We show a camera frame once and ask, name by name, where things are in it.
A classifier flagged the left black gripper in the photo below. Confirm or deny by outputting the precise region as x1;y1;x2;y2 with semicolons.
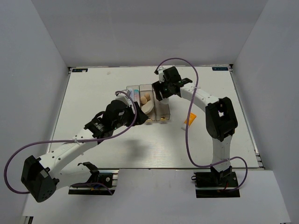
113;101;149;130

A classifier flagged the beige makeup sponge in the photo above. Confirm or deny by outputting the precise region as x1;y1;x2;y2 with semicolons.
144;92;151;101
140;96;148;105

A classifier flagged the white oval compact case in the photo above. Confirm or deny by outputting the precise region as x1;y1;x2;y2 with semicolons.
160;98;169;105

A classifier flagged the white tube pink blue print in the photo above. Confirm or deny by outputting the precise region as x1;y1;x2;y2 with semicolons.
133;89;140;104

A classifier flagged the round cream powder puff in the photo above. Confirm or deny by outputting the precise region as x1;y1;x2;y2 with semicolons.
141;100;154;114

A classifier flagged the orange tube white cap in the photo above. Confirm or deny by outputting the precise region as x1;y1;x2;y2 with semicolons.
181;112;197;130

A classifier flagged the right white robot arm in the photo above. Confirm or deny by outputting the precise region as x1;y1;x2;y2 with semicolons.
152;66;238;186

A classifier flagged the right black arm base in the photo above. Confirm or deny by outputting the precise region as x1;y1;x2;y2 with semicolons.
191;172;240;198

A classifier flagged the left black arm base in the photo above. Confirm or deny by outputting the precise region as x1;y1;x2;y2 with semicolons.
68;169;119;196

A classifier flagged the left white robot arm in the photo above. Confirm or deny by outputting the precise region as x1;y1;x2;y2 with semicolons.
21;99;148;203

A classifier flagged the middle clear organizer bin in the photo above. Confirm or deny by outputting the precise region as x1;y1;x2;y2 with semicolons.
139;84;156;123

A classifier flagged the clear organizer bin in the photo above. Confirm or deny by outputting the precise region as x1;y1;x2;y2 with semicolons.
139;84;156;123
127;87;142;126
153;91;171;122

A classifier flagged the left clear organizer bin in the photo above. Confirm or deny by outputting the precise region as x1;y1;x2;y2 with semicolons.
127;87;142;126

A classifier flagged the right clear organizer bin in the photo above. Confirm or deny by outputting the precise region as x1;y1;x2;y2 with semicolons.
153;91;171;122

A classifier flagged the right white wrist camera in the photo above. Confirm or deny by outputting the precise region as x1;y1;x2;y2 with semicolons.
154;67;165;83

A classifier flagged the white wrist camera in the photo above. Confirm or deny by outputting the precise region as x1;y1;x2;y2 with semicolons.
154;67;165;83
115;89;132;105

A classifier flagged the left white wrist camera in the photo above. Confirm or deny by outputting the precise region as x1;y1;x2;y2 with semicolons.
115;89;132;105

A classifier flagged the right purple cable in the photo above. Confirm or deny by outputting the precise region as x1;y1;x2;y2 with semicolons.
155;57;248;192

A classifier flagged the purple cable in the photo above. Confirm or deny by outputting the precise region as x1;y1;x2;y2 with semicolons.
4;90;138;196
155;57;248;192

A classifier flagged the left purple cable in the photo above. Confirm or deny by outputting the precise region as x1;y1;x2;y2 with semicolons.
4;90;138;196

